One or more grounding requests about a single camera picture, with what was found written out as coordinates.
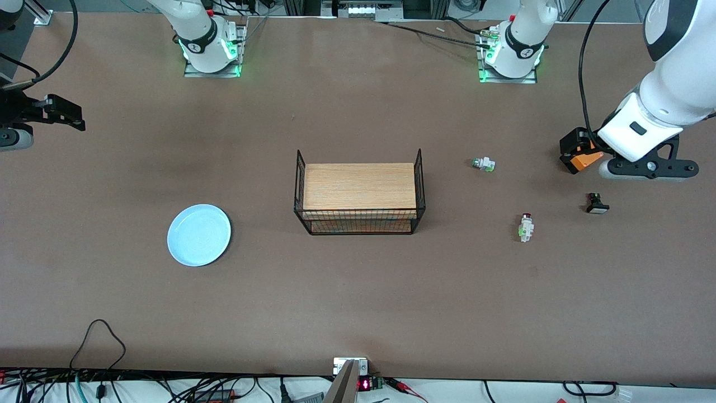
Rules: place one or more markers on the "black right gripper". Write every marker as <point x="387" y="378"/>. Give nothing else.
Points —
<point x="17" y="108"/>

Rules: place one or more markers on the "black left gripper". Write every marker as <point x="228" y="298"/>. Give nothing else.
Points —
<point x="574" y="143"/>

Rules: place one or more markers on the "red push button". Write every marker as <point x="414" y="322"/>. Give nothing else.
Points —
<point x="526" y="228"/>

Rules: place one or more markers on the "light blue plate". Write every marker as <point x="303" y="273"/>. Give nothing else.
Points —
<point x="199" y="235"/>

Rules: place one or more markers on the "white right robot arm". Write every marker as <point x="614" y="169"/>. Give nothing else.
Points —
<point x="201" y="28"/>

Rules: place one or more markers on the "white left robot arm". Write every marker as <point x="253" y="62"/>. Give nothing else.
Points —
<point x="677" y="84"/>

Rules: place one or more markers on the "orange button box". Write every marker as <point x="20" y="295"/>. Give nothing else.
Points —
<point x="586" y="160"/>

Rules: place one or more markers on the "green push button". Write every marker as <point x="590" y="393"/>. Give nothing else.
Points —
<point x="484" y="164"/>

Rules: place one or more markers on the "white power strip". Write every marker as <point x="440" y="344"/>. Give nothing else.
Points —
<point x="363" y="10"/>

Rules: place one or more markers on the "red and black probe lead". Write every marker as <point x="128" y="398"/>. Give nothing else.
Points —
<point x="405" y="386"/>

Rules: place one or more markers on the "red LED display module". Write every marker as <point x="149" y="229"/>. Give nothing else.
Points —
<point x="366" y="384"/>

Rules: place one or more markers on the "grey metal bar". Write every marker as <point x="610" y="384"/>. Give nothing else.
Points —
<point x="342" y="389"/>

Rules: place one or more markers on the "black switch with white cap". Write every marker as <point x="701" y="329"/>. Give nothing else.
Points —
<point x="597" y="206"/>

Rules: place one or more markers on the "aluminium extrusion post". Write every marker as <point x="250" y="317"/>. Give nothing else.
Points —
<point x="42" y="15"/>

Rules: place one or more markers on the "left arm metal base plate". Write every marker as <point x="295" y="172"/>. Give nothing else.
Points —
<point x="481" y="73"/>

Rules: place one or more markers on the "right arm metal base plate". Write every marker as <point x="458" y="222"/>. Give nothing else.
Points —
<point x="241" y="50"/>

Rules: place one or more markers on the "small white bracket plate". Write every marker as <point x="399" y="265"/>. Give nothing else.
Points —
<point x="340" y="365"/>

